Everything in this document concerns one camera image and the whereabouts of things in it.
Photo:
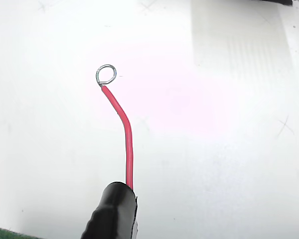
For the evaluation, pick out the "large green scouring sponge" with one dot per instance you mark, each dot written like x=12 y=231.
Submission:
x=0 y=234

